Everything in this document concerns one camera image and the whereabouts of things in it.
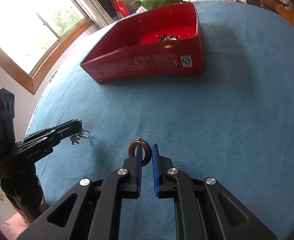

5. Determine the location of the red brown jade ring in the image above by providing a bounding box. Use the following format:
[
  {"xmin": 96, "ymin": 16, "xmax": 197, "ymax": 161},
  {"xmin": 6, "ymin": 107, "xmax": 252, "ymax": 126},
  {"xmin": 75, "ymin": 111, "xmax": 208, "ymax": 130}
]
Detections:
[{"xmin": 127, "ymin": 138, "xmax": 153, "ymax": 167}]

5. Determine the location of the silver chain bracelet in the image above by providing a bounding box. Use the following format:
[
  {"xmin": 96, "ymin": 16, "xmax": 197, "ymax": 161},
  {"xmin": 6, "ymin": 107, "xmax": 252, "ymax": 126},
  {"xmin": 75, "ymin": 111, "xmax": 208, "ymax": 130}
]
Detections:
[{"xmin": 68, "ymin": 119, "xmax": 91, "ymax": 145}]

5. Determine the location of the dark bead necklace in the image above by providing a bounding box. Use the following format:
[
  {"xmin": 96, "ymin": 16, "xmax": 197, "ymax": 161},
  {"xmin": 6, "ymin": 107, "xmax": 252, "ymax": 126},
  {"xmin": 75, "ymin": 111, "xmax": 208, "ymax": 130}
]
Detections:
[{"xmin": 155, "ymin": 34, "xmax": 180, "ymax": 42}]

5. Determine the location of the left gloved hand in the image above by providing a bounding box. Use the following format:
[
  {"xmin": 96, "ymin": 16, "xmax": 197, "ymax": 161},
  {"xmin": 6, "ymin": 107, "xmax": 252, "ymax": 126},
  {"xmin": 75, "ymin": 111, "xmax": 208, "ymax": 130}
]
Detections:
[{"xmin": 0, "ymin": 164, "xmax": 48, "ymax": 225}]

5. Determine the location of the red plastic box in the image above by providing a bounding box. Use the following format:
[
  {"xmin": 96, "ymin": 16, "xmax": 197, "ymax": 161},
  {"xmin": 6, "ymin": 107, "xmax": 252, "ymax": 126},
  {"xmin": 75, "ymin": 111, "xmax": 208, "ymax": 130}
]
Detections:
[{"xmin": 80, "ymin": 2, "xmax": 205, "ymax": 83}]

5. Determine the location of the beige left curtain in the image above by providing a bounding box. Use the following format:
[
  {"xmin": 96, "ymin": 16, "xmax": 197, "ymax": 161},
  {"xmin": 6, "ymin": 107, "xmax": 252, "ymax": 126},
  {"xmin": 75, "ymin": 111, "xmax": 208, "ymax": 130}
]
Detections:
[{"xmin": 76, "ymin": 0, "xmax": 114, "ymax": 28}]

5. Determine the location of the wooden desk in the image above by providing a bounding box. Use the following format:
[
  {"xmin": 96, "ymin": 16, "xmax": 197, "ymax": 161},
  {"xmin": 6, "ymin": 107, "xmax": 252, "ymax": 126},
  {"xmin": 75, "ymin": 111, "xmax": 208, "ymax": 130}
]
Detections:
[{"xmin": 260, "ymin": 0, "xmax": 294, "ymax": 26}]

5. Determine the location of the large wooden frame window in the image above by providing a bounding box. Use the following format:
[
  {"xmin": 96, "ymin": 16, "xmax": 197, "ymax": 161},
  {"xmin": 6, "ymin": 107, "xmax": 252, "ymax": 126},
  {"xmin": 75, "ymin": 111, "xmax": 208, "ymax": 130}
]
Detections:
[{"xmin": 0, "ymin": 0, "xmax": 94, "ymax": 94}]

